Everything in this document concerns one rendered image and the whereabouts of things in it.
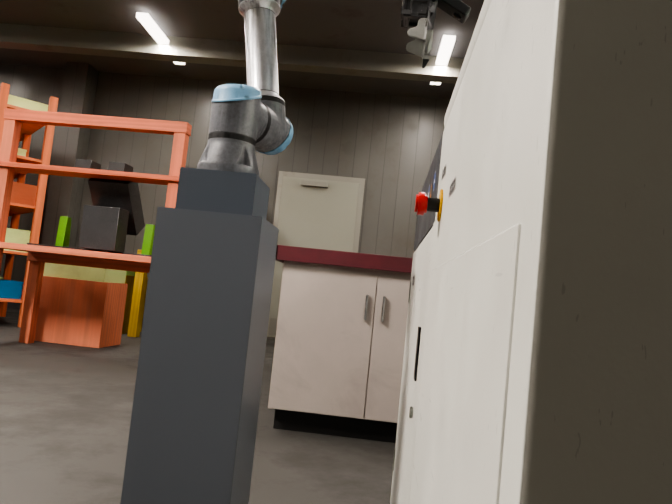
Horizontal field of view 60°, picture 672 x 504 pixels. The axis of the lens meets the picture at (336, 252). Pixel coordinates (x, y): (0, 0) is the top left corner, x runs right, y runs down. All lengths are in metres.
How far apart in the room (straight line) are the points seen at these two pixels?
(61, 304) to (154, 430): 3.99
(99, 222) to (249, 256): 3.26
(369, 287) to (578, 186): 2.33
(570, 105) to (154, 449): 1.20
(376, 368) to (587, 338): 2.35
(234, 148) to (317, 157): 6.37
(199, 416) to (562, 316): 1.10
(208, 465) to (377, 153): 6.65
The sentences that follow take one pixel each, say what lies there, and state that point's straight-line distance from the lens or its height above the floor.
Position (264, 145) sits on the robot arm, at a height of 1.01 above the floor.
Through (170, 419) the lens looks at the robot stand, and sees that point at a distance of 1.36.
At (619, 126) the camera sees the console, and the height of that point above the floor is 0.75.
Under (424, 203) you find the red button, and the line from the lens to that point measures 0.90.
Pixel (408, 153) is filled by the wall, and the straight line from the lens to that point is 7.76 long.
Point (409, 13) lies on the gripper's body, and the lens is 1.48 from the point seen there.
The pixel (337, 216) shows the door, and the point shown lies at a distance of 7.54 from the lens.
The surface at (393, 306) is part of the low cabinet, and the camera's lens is 2.64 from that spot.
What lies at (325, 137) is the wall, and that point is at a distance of 7.82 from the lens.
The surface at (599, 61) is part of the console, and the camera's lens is 0.35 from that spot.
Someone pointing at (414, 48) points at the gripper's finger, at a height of 1.27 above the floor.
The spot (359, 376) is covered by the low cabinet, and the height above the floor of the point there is 0.29.
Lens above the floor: 0.65
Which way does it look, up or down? 4 degrees up
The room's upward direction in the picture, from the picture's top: 6 degrees clockwise
